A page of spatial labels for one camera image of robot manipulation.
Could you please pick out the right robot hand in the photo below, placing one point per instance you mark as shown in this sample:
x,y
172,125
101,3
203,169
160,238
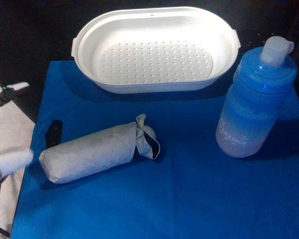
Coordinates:
x,y
15,159

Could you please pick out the blue plastic squeeze bottle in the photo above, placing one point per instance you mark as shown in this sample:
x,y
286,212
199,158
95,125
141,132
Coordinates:
x,y
249,109

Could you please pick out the small black flat tag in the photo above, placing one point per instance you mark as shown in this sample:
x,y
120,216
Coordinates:
x,y
54,133

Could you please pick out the blue table mat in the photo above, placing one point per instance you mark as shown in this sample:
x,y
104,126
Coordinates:
x,y
164,189

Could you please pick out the white oval perforated basket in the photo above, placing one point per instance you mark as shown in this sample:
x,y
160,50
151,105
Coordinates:
x,y
154,62

